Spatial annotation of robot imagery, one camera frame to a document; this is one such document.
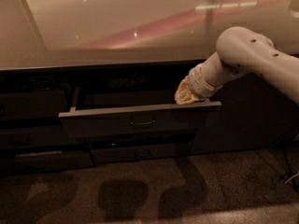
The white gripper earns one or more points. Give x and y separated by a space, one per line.
195 80

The dark grey drawer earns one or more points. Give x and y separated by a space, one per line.
30 105
42 136
103 114
137 153
45 162
147 137

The dark grey cabinet door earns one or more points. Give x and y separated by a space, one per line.
252 114

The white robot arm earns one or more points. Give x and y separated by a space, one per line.
240 51

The dark counter cabinet frame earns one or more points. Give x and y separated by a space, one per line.
94 79

